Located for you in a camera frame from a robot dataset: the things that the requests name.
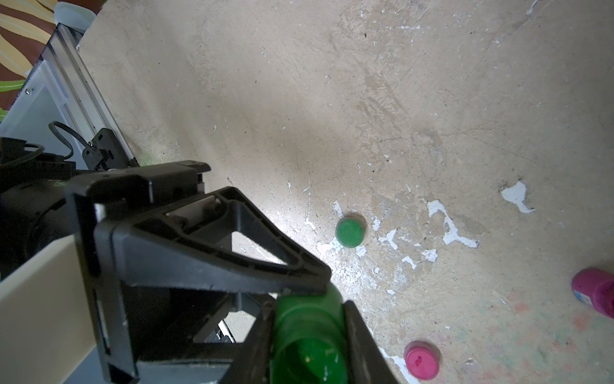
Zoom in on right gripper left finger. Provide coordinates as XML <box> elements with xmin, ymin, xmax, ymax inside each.
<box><xmin>220</xmin><ymin>301</ymin><xmax>276</xmax><ymax>384</ymax></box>

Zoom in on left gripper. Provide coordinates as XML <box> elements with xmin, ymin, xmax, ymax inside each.
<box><xmin>67</xmin><ymin>161</ymin><xmax>331</xmax><ymax>383</ymax></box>

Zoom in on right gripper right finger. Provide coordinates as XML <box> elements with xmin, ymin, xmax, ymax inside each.
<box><xmin>343</xmin><ymin>301</ymin><xmax>398</xmax><ymax>384</ymax></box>

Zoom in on green jar lid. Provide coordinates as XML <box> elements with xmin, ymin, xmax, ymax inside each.
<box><xmin>335</xmin><ymin>216</ymin><xmax>366</xmax><ymax>248</ymax></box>

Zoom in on magenta jar lid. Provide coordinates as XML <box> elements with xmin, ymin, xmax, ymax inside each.
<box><xmin>404</xmin><ymin>341</ymin><xmax>440</xmax><ymax>381</ymax></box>

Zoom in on magenta paint jar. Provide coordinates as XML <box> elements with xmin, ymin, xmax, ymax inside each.
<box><xmin>572</xmin><ymin>268</ymin><xmax>613</xmax><ymax>318</ymax></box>

